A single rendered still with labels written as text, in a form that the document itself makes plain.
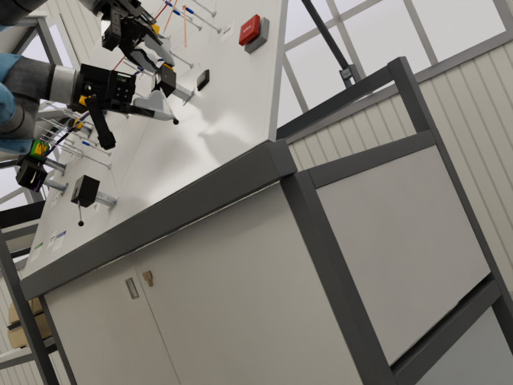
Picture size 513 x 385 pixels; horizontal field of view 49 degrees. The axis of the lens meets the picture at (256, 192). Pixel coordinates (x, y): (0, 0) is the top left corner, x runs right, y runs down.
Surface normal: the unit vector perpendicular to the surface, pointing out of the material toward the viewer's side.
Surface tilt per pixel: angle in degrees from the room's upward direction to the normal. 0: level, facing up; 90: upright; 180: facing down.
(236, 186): 90
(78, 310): 90
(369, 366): 90
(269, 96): 53
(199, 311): 90
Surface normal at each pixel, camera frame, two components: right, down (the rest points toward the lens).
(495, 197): -0.36, 0.08
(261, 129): -0.75, -0.38
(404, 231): 0.65, -0.32
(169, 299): -0.65, 0.22
